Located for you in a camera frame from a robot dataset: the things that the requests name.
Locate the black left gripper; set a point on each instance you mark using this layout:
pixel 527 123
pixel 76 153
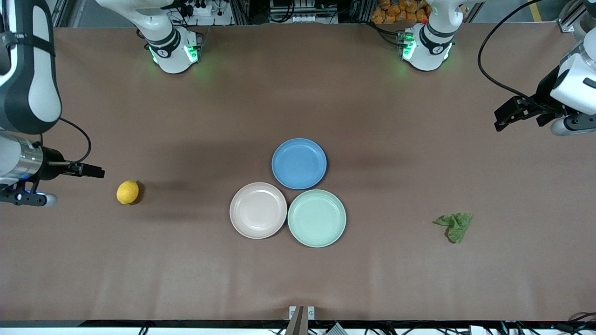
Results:
pixel 544 95

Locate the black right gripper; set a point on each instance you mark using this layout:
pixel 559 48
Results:
pixel 50 165

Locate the yellow lemon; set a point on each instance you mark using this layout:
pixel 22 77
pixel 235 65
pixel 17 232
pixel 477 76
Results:
pixel 127 192

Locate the green lettuce leaf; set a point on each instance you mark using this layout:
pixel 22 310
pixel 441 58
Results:
pixel 458 228

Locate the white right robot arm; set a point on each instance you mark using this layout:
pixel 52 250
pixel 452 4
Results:
pixel 37 70

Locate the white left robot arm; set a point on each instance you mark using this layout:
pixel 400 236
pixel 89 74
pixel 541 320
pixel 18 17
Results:
pixel 430 46

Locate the orange packaged goods pile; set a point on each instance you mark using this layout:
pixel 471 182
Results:
pixel 400 11

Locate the pale beige plate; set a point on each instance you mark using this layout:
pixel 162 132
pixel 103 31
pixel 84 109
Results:
pixel 258 210

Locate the white power strip with plugs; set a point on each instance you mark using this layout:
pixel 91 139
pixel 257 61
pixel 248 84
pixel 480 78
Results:
pixel 205 11

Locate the blue plate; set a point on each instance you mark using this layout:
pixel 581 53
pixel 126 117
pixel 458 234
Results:
pixel 299 164

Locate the mint green plate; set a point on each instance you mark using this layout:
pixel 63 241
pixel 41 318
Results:
pixel 316 218

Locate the white equipment rack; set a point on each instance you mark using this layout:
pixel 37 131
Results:
pixel 302 10

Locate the aluminium profile frame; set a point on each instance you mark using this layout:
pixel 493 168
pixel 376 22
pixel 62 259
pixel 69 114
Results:
pixel 570 18

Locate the metal table edge bracket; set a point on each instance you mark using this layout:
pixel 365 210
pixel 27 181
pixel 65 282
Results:
pixel 301 316

